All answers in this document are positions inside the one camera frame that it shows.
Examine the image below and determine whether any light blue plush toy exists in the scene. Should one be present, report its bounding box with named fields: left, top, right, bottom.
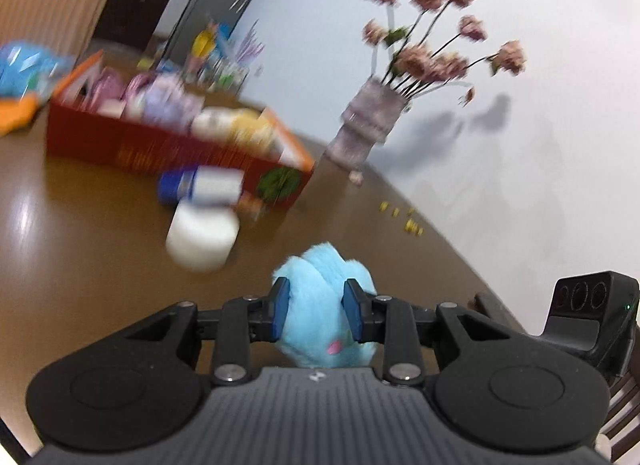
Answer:
left=272, top=242, right=378, bottom=367

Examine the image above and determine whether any white foam cylinder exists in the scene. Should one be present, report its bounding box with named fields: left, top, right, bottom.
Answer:
left=165, top=201, right=240, bottom=272

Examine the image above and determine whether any snack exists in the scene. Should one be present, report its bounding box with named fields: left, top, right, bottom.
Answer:
left=234, top=192, right=267, bottom=222

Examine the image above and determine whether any blue white small box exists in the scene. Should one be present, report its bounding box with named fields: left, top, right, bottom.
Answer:
left=157, top=166, right=244, bottom=206

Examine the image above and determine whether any red cardboard box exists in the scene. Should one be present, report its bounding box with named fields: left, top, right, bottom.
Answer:
left=46, top=51, right=314, bottom=208

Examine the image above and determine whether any white yellow plush toy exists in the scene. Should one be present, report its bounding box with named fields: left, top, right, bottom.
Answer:
left=190, top=107, right=276, bottom=154

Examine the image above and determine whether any pink knitted vase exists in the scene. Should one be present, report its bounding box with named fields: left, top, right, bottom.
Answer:
left=324, top=76, right=408, bottom=170

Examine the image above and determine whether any pink satin scrunchie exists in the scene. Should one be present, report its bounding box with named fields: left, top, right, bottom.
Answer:
left=88, top=68, right=155, bottom=112

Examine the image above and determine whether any dried pink flower bouquet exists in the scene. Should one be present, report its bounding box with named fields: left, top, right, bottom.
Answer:
left=360, top=0, right=527, bottom=107

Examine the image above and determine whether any orange cloth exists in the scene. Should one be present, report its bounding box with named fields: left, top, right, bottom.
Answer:
left=0, top=92, right=39, bottom=137

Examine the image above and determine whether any blue tissue pack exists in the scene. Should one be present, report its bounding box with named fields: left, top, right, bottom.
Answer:
left=1, top=42, right=74, bottom=102

